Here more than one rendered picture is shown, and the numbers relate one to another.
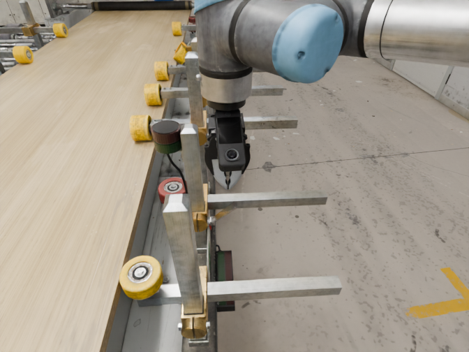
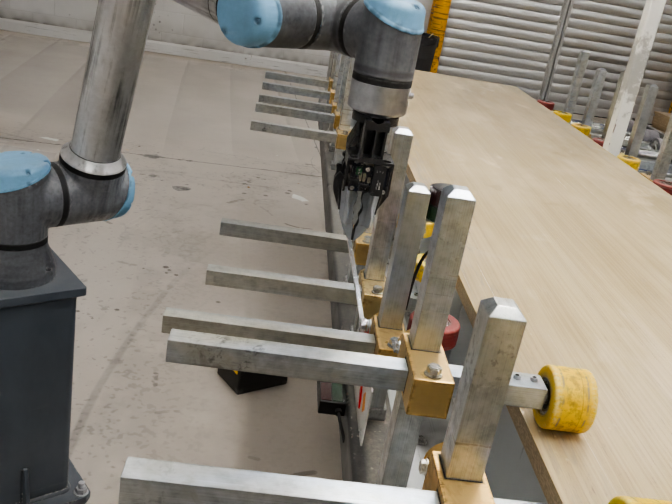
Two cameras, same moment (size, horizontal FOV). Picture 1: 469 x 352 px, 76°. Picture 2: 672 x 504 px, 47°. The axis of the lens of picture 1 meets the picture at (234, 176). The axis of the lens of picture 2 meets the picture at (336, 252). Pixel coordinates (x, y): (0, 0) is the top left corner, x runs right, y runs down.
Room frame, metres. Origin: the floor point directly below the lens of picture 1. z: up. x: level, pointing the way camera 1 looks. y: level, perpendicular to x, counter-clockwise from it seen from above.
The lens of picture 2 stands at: (1.68, -0.06, 1.42)
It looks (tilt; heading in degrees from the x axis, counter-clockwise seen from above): 21 degrees down; 178
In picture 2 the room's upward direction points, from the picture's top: 10 degrees clockwise
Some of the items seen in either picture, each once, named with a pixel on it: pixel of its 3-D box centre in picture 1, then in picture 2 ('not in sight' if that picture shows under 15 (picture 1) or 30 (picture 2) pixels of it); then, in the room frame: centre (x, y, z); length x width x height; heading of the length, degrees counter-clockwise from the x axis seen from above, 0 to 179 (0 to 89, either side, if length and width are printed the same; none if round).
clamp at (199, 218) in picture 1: (197, 207); (389, 343); (0.57, 0.10, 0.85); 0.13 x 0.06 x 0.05; 3
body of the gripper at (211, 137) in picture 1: (226, 123); (369, 152); (0.51, 0.02, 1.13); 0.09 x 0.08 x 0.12; 3
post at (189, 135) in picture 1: (197, 207); (389, 325); (0.55, 0.10, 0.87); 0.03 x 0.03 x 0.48; 3
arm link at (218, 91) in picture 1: (224, 83); (380, 98); (0.51, 0.02, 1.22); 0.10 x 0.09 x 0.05; 93
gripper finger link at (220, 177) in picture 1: (220, 167); (366, 218); (0.51, 0.03, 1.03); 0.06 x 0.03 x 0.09; 3
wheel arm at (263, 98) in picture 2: not in sight; (313, 106); (-1.40, -0.12, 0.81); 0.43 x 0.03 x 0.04; 93
